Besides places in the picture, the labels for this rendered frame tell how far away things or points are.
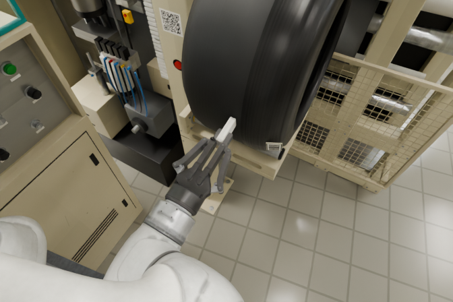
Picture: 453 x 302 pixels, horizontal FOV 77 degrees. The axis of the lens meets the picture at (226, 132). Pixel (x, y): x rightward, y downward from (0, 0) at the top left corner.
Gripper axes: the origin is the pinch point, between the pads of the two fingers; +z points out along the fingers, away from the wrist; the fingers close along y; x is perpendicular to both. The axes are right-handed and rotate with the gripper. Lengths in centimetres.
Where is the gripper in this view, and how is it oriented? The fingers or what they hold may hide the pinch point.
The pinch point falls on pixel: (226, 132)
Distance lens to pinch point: 66.8
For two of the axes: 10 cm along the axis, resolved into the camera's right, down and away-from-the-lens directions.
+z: 4.9, -7.7, 4.1
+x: 0.7, 5.0, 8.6
